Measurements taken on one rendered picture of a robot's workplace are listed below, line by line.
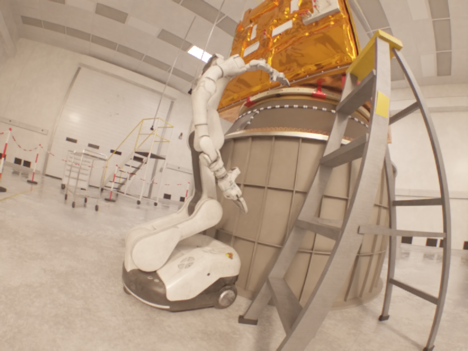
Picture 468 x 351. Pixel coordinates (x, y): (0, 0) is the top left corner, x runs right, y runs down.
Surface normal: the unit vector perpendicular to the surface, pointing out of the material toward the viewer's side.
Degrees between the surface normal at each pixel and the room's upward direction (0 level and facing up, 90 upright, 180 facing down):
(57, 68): 90
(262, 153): 90
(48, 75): 90
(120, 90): 90
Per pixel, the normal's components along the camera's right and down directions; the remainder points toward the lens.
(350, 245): 0.00, -0.18
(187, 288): 0.62, 0.01
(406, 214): -0.75, -0.22
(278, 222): -0.40, -0.18
